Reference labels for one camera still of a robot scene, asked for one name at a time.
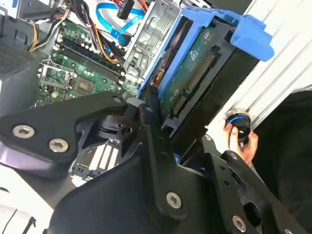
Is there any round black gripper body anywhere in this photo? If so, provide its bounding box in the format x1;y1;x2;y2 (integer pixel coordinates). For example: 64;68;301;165
48;155;229;234

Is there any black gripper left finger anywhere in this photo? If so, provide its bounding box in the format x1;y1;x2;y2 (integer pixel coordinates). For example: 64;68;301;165
0;86;190;220

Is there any hard disk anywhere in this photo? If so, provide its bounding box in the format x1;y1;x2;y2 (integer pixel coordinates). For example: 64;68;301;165
137;6;275;134

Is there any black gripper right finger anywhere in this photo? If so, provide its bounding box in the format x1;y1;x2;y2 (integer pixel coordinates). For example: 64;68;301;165
201;133;308;234

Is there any person's bare hand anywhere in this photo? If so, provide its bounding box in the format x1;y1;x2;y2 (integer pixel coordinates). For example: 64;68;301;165
223;123;259;168

